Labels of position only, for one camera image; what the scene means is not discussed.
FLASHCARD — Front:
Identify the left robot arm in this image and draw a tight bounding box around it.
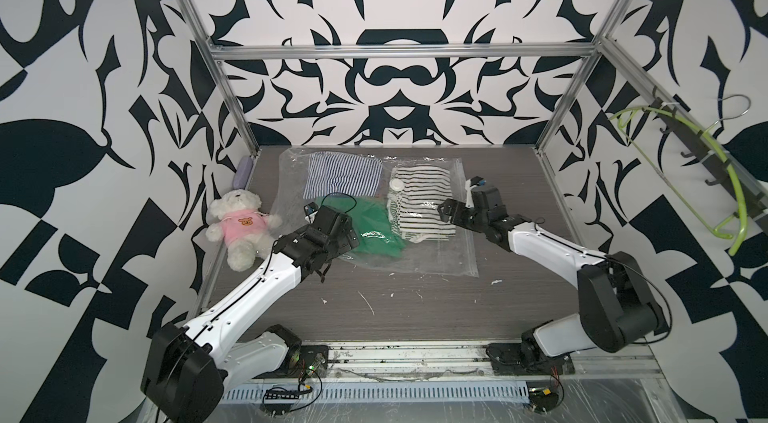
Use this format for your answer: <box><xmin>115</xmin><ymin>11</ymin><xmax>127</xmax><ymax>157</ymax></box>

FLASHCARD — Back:
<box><xmin>140</xmin><ymin>205</ymin><xmax>359</xmax><ymax>422</ymax></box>

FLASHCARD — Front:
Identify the white vacuum bag valve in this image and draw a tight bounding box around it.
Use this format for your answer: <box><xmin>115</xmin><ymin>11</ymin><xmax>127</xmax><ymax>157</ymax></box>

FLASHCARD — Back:
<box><xmin>389</xmin><ymin>178</ymin><xmax>405</xmax><ymax>192</ymax></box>

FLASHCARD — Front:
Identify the aluminium frame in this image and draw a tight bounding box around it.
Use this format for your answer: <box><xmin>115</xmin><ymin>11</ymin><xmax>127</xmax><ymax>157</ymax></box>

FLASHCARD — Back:
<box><xmin>181</xmin><ymin>0</ymin><xmax>767</xmax><ymax>422</ymax></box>

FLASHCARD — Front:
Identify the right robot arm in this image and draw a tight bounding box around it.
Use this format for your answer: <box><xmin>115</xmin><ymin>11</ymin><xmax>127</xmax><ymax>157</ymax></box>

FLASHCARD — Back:
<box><xmin>437</xmin><ymin>177</ymin><xmax>673</xmax><ymax>367</ymax></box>

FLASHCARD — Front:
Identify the black electronics board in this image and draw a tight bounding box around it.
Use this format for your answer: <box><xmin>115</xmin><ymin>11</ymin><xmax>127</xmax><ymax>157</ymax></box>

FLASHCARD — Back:
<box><xmin>527</xmin><ymin>387</ymin><xmax>561</xmax><ymax>414</ymax></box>
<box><xmin>260</xmin><ymin>386</ymin><xmax>314</xmax><ymax>416</ymax></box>

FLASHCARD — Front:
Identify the black wall hook rack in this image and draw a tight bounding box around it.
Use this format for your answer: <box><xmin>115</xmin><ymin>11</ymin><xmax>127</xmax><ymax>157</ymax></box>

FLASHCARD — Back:
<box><xmin>646</xmin><ymin>86</ymin><xmax>767</xmax><ymax>231</ymax></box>

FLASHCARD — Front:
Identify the black electronics board right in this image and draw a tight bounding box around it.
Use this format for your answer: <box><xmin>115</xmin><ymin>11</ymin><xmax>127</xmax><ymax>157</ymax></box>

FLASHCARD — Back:
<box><xmin>527</xmin><ymin>387</ymin><xmax>561</xmax><ymax>414</ymax></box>

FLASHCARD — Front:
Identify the green garment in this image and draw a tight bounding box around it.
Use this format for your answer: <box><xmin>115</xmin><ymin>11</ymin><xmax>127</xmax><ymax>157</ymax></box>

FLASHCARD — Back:
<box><xmin>314</xmin><ymin>193</ymin><xmax>406</xmax><ymax>260</ymax></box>

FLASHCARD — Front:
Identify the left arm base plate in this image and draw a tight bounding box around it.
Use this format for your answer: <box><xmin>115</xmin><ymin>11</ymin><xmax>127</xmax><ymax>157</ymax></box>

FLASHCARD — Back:
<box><xmin>260</xmin><ymin>345</ymin><xmax>330</xmax><ymax>378</ymax></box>

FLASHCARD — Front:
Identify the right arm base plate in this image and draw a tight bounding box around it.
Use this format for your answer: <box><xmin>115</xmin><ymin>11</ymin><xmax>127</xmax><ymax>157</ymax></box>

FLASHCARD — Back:
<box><xmin>485</xmin><ymin>341</ymin><xmax>573</xmax><ymax>376</ymax></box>

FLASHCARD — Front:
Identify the white slotted cable duct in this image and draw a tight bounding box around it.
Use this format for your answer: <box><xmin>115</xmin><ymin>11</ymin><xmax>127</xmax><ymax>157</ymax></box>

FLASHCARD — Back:
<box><xmin>222</xmin><ymin>381</ymin><xmax>529</xmax><ymax>404</ymax></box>

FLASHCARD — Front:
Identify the black white striped tank top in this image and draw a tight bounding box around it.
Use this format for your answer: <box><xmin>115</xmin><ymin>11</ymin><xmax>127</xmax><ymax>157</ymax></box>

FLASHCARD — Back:
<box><xmin>387</xmin><ymin>164</ymin><xmax>456</xmax><ymax>243</ymax></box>

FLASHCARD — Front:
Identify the white teddy bear pink shirt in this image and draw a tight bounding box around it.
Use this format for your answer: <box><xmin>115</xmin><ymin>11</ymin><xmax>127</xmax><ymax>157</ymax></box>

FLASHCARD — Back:
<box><xmin>205</xmin><ymin>189</ymin><xmax>283</xmax><ymax>272</ymax></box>

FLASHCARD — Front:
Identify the green clothes hanger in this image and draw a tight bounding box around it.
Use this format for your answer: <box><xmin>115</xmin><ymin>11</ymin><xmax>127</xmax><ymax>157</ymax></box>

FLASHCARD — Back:
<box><xmin>609</xmin><ymin>99</ymin><xmax>750</xmax><ymax>257</ymax></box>

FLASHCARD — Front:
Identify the black electronics board left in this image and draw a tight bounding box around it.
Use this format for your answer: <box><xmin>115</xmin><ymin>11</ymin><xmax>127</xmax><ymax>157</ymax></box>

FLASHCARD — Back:
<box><xmin>260</xmin><ymin>386</ymin><xmax>314</xmax><ymax>416</ymax></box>

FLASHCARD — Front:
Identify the blue white striped garment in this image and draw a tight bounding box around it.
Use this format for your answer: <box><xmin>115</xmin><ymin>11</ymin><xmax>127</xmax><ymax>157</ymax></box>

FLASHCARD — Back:
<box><xmin>303</xmin><ymin>151</ymin><xmax>383</xmax><ymax>199</ymax></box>

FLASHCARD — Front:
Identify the clear plastic vacuum bag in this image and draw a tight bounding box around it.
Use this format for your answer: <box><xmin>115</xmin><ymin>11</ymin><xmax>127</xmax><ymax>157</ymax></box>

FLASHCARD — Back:
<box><xmin>271</xmin><ymin>148</ymin><xmax>479</xmax><ymax>277</ymax></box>

